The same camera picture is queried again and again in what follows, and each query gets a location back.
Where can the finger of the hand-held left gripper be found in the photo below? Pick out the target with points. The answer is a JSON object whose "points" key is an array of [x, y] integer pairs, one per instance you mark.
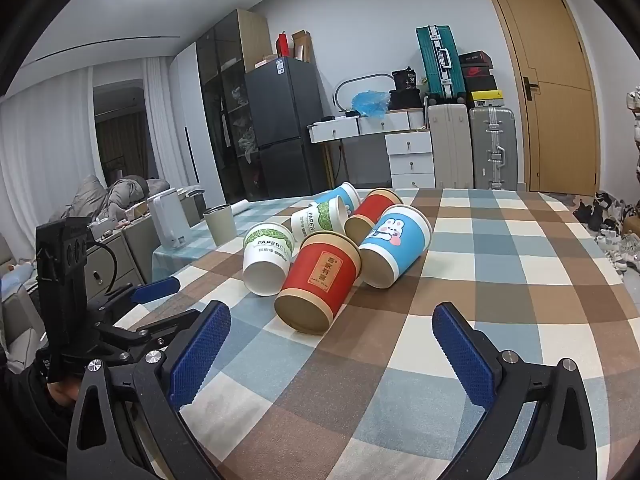
{"points": [[160, 332], [157, 287]]}

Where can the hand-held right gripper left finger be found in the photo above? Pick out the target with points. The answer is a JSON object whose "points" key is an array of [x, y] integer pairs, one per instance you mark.
{"points": [[197, 360]]}

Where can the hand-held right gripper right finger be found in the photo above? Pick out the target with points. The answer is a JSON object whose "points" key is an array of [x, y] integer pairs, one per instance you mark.
{"points": [[462, 357]]}

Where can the large red paper cup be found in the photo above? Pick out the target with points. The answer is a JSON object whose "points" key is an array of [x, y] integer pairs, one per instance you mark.
{"points": [[320, 275]]}

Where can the person's left forearm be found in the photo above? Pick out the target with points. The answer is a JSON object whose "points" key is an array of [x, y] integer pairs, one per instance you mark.
{"points": [[30, 410]]}

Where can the white green paper cup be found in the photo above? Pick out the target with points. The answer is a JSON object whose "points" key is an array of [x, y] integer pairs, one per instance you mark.
{"points": [[315, 220], [267, 260]]}

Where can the blue rabbit print paper cup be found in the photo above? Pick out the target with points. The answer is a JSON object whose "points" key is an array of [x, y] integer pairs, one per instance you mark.
{"points": [[397, 242]]}

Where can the small red paper cup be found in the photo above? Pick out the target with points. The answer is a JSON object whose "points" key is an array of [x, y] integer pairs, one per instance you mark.
{"points": [[370, 215]]}

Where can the blue white paper cup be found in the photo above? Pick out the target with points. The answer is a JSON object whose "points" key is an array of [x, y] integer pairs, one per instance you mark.
{"points": [[342, 195]]}

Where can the person's left hand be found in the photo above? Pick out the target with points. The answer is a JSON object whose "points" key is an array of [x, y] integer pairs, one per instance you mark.
{"points": [[62, 394]]}

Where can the grey sofa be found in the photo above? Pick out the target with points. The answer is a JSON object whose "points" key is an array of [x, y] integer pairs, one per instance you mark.
{"points": [[17, 310]]}

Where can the grey drawer cabinet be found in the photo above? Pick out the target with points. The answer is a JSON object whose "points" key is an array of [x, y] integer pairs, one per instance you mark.
{"points": [[115, 260]]}

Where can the checked tablecloth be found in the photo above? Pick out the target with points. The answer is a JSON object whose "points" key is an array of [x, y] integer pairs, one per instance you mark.
{"points": [[410, 375]]}

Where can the white water dispenser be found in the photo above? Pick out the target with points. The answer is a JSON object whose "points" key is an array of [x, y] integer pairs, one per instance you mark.
{"points": [[167, 220]]}

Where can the grey green tumbler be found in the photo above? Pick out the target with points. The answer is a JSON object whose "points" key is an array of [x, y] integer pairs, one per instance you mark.
{"points": [[220, 225]]}

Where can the grey padded jacket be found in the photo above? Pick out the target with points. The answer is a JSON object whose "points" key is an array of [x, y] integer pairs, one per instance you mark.
{"points": [[115, 192]]}

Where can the white paper roll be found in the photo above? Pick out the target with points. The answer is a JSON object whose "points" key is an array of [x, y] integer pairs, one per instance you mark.
{"points": [[250, 204]]}

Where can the white curtain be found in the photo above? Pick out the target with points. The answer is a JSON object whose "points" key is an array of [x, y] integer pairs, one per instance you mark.
{"points": [[45, 150]]}

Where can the white wardrobe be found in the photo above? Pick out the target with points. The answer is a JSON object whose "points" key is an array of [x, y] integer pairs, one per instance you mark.
{"points": [[192, 125]]}

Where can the dark glass display cabinet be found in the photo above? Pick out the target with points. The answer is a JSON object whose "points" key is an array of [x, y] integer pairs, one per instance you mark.
{"points": [[225, 110]]}

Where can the pile of shoes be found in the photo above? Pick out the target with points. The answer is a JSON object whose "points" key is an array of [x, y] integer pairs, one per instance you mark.
{"points": [[612, 230]]}

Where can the dark grey fridge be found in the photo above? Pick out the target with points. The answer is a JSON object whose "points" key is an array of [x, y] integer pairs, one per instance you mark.
{"points": [[285, 130]]}

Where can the beige suitcase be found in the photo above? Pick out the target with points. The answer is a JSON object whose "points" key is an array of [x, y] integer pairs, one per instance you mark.
{"points": [[450, 147]]}

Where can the silver suitcase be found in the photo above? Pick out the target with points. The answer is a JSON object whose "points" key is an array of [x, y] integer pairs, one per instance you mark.
{"points": [[492, 147]]}

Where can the white dresser with drawers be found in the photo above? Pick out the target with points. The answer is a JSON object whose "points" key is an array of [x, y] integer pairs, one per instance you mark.
{"points": [[407, 152]]}

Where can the yellow black shoe box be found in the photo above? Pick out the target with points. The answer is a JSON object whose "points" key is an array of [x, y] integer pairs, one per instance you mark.
{"points": [[486, 98]]}

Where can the blue plastic bag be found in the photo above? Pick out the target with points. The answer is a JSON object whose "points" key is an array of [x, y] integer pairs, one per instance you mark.
{"points": [[370, 104]]}

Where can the black bag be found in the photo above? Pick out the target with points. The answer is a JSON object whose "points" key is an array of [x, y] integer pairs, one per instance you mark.
{"points": [[406, 90]]}

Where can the brown cardboard box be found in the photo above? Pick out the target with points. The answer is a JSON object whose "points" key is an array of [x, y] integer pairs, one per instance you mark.
{"points": [[301, 46]]}

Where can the wooden door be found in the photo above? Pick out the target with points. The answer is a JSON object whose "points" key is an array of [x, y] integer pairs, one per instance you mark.
{"points": [[550, 85]]}

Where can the black red shoe box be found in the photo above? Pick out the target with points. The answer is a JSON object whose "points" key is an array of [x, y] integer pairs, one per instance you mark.
{"points": [[477, 62]]}

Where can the teal suitcase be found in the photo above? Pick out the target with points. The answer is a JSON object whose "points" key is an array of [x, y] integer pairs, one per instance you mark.
{"points": [[440, 62]]}

